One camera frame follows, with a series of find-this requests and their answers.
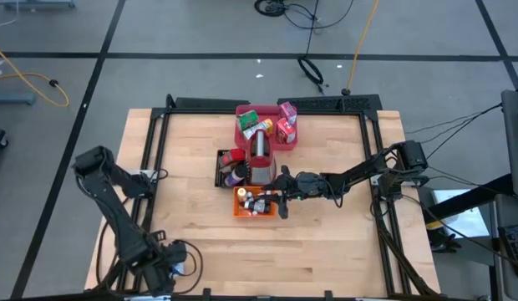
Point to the purple Raisin Bran cereal box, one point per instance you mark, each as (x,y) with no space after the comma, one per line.
(288,112)

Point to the black keyboard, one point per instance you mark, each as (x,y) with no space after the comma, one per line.
(516,251)

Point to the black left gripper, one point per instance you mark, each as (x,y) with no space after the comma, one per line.
(167,259)

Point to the yellow food colouring bottle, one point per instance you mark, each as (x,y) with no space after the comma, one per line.
(241,194)

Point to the black plastic basket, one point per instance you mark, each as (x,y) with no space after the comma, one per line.
(219,180)

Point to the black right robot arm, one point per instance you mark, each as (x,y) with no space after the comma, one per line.
(367,171)

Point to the yellow cereal box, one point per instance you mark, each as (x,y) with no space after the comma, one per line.
(261,127)

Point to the orange plastic basket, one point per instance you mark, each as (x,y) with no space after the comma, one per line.
(242,214)

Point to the black beam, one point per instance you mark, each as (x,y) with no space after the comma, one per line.
(451,207)

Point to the red-lidded patterned paprika tin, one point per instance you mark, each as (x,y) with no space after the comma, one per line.
(233,157)

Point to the grey cabinet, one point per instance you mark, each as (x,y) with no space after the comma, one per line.
(514,138)

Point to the white box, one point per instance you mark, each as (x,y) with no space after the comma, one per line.
(463,217)

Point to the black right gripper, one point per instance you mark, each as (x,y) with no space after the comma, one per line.
(305,186)

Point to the grey floor bar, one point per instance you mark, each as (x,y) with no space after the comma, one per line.
(37,5)
(12,99)

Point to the black aluminium table frame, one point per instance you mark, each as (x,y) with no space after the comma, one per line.
(188,111)

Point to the black and yellow floor object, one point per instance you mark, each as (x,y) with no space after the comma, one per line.
(440,238)

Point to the green cereal box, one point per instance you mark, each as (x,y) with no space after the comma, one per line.
(247,120)

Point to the black floor plug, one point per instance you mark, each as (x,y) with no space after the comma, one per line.
(53,83)

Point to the purple spice bottle black cap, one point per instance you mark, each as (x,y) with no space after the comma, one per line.
(237,174)

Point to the black perforated panel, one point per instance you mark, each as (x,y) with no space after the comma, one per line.
(326,102)

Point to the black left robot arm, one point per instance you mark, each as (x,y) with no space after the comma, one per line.
(113,209)

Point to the red plastic bin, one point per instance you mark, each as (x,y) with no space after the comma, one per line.
(267,113)

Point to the red Froot Loops cereal box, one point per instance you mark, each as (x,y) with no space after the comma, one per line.
(285,131)

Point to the black flat panel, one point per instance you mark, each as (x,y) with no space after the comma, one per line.
(211,103)

